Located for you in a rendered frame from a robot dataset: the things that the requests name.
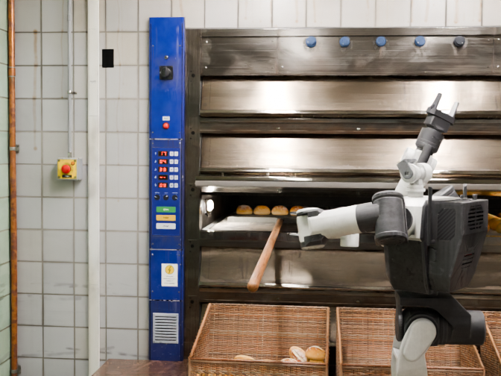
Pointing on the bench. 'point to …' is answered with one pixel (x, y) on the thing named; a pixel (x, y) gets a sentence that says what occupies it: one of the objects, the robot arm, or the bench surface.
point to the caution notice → (169, 274)
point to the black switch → (166, 72)
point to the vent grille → (165, 328)
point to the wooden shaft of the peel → (264, 258)
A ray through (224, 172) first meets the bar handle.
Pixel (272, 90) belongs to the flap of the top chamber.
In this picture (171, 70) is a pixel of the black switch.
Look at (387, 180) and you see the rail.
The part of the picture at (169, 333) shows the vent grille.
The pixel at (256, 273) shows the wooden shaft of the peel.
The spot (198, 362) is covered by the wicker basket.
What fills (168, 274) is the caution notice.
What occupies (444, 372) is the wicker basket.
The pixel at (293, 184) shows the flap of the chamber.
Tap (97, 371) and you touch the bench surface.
